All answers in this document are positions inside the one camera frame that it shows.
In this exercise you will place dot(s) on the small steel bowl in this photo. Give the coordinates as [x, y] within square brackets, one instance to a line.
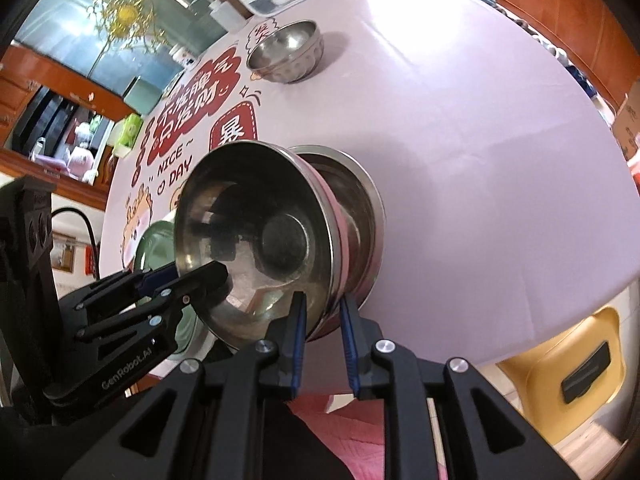
[290, 60]

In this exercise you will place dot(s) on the large steel bowl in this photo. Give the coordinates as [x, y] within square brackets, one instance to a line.
[367, 220]

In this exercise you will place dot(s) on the yellow plastic stool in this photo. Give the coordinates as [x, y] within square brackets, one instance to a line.
[530, 385]

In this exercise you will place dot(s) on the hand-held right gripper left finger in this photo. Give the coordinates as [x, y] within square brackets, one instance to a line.
[298, 345]

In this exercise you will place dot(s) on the glass door with gold ornament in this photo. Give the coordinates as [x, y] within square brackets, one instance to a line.
[65, 45]

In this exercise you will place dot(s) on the pink printed tablecloth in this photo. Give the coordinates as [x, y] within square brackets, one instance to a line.
[475, 160]

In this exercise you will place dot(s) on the green tissue box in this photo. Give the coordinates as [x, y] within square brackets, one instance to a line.
[129, 132]

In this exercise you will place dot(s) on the green plate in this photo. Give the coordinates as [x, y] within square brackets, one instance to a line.
[152, 247]

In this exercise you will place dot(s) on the wooden shelf cabinet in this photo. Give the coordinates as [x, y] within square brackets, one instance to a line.
[550, 5]

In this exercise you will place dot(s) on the white pill bottle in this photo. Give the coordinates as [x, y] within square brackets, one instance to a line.
[185, 57]

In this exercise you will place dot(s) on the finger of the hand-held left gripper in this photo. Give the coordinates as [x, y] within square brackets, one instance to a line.
[157, 277]
[205, 280]

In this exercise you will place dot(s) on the cardboard box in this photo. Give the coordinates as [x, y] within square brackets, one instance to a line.
[629, 125]

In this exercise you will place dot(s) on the pink bowl with steel lining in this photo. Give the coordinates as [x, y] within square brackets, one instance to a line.
[280, 240]

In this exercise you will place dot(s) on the person's leg in pink pants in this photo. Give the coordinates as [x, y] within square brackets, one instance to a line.
[325, 410]

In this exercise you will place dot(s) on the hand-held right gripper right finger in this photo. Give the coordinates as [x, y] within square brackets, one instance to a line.
[350, 347]

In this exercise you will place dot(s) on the clear squeeze bottle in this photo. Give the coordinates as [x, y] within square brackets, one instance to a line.
[225, 12]

